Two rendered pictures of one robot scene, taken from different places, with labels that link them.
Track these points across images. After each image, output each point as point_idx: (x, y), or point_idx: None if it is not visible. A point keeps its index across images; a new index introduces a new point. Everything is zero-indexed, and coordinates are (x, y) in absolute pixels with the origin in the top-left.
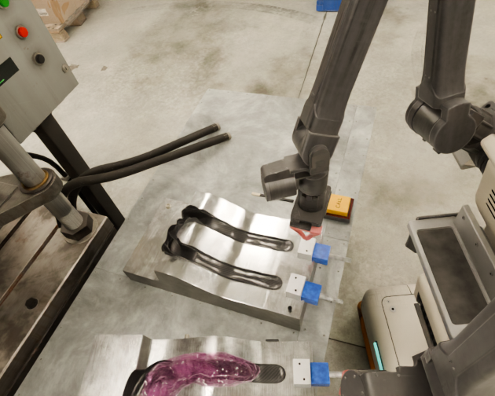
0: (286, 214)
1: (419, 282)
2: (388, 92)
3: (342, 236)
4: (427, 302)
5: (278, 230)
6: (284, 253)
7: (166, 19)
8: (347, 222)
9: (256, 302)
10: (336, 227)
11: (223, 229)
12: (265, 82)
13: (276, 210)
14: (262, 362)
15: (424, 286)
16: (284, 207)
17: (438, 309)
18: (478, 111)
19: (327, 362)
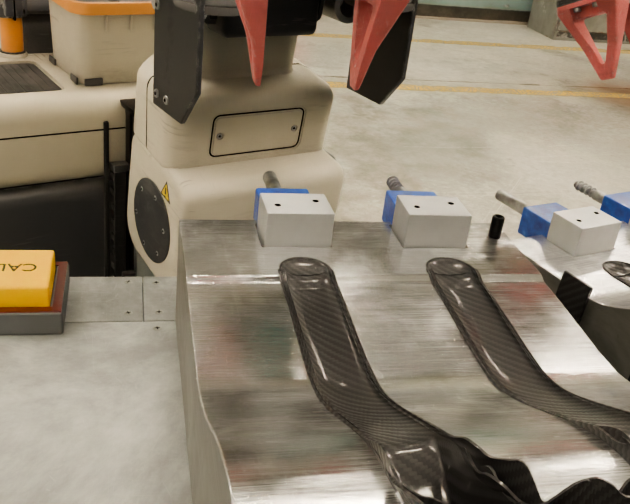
0: (76, 426)
1: (201, 200)
2: None
3: (129, 287)
4: (244, 191)
5: (253, 301)
6: (337, 269)
7: None
8: (69, 281)
9: (540, 293)
10: (95, 301)
11: (376, 425)
12: None
13: (57, 464)
14: None
15: (212, 187)
16: (31, 443)
17: (259, 173)
18: None
19: (525, 207)
